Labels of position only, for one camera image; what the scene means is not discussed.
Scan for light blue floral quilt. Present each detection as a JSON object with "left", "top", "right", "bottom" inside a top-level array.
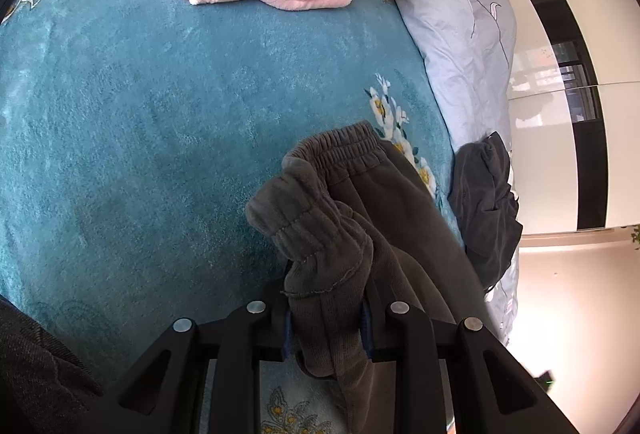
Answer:
[{"left": 385, "top": 0, "right": 521, "bottom": 347}]

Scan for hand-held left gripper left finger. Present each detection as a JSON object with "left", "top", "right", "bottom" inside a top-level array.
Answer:
[{"left": 80, "top": 264, "right": 296, "bottom": 434}]

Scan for teal floral blanket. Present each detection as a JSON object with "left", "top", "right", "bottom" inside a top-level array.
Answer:
[{"left": 0, "top": 0, "right": 468, "bottom": 434}]

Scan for dark grey sweatpants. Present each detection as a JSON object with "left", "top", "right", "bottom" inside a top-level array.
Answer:
[{"left": 245, "top": 121, "right": 506, "bottom": 434}]

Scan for person's dark trousers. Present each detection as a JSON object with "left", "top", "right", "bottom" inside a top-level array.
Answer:
[{"left": 0, "top": 296, "right": 103, "bottom": 434}]

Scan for white wardrobe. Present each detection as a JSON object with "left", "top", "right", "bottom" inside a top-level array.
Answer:
[{"left": 482, "top": 0, "right": 640, "bottom": 235}]

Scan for dark grey garment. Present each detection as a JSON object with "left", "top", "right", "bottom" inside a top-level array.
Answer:
[{"left": 446, "top": 131, "right": 523, "bottom": 292}]

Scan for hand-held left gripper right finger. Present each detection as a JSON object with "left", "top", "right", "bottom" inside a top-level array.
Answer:
[{"left": 357, "top": 276, "right": 583, "bottom": 434}]

